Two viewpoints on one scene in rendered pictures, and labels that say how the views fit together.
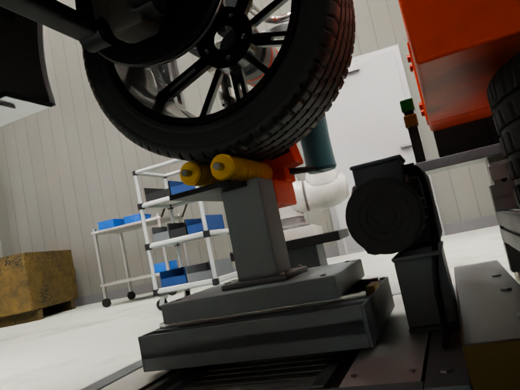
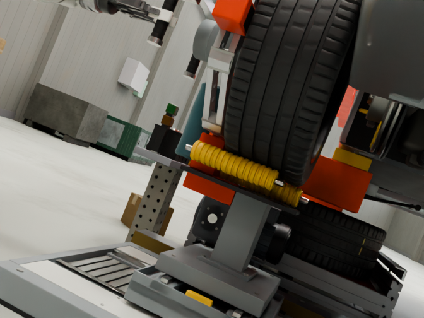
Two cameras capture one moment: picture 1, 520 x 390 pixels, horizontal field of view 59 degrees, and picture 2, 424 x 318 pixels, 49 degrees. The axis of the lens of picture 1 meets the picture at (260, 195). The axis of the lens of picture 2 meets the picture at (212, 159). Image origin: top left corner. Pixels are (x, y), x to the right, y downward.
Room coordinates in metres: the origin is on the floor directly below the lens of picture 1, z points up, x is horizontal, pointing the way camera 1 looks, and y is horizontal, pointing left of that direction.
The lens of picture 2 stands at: (1.40, 1.37, 0.48)
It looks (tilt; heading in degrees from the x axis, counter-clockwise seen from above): 1 degrees up; 264
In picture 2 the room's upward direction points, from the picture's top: 22 degrees clockwise
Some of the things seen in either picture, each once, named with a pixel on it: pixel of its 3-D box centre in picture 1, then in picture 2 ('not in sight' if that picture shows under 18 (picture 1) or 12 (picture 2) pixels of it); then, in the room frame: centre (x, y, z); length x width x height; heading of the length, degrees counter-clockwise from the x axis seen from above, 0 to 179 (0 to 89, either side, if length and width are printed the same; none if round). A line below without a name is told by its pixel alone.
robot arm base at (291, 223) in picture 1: (285, 225); not in sight; (2.29, -0.10, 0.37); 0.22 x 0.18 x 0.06; 87
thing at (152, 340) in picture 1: (275, 320); (216, 296); (1.10, 0.03, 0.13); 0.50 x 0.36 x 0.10; 69
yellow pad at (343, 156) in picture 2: not in sight; (351, 161); (0.71, -0.37, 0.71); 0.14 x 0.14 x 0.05; 69
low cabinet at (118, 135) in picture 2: not in sight; (114, 135); (2.44, -8.06, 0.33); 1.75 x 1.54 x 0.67; 76
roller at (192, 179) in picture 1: (213, 176); (233, 164); (1.21, 0.11, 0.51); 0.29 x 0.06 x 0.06; 159
